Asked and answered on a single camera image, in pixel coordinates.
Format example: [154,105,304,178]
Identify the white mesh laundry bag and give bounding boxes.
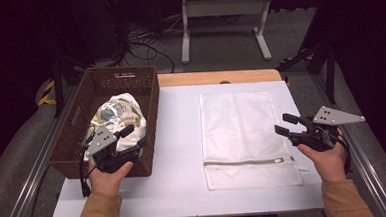
[198,87,310,192]

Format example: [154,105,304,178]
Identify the white table board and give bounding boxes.
[44,78,326,217]

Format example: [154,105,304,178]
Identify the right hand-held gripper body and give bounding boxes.
[287,104,367,153]

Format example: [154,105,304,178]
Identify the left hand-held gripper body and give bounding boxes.
[83,124,146,175]

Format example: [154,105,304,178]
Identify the brown wicker basket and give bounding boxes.
[43,63,166,183]

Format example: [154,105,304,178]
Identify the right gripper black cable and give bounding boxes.
[336,132,354,175]

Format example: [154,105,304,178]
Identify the white patterned garment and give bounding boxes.
[79,91,151,162]

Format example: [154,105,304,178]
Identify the person's left hand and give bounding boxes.
[87,157,135,199]

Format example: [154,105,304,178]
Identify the white metal stand frame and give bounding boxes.
[177,0,278,66]

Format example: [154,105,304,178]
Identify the black metal stand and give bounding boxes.
[50,53,99,119]
[274,42,339,107]

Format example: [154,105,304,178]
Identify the person's right hand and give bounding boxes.
[295,126,350,185]

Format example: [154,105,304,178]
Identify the aluminium rail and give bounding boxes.
[310,69,386,217]
[0,86,85,217]

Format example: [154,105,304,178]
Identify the yellow black hazard tape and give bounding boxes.
[279,48,314,66]
[36,80,58,107]

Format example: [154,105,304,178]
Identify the black floor cables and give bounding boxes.
[104,15,177,77]

